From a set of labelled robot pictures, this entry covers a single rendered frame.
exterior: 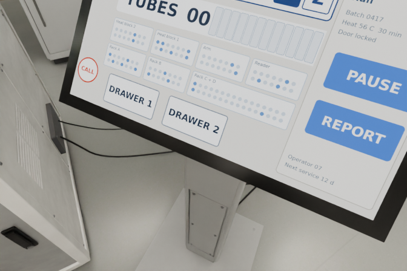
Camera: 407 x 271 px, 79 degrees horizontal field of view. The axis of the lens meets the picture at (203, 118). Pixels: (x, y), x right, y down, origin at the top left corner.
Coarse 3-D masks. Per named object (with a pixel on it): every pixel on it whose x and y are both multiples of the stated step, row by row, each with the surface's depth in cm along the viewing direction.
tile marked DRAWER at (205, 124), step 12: (168, 108) 37; (180, 108) 36; (192, 108) 36; (204, 108) 35; (168, 120) 37; (180, 120) 36; (192, 120) 36; (204, 120) 35; (216, 120) 35; (180, 132) 36; (192, 132) 36; (204, 132) 35; (216, 132) 35; (216, 144) 35
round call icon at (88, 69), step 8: (80, 56) 41; (88, 56) 40; (80, 64) 41; (88, 64) 40; (96, 64) 40; (80, 72) 41; (88, 72) 40; (96, 72) 40; (80, 80) 41; (88, 80) 41; (96, 80) 40
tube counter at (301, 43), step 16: (192, 0) 35; (192, 16) 35; (208, 16) 34; (224, 16) 33; (240, 16) 33; (256, 16) 32; (208, 32) 34; (224, 32) 34; (240, 32) 33; (256, 32) 32; (272, 32) 32; (288, 32) 31; (304, 32) 31; (320, 32) 30; (256, 48) 32; (272, 48) 32; (288, 48) 31; (304, 48) 31
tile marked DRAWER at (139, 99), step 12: (108, 84) 40; (120, 84) 39; (132, 84) 38; (108, 96) 40; (120, 96) 39; (132, 96) 38; (144, 96) 38; (156, 96) 37; (132, 108) 38; (144, 108) 38
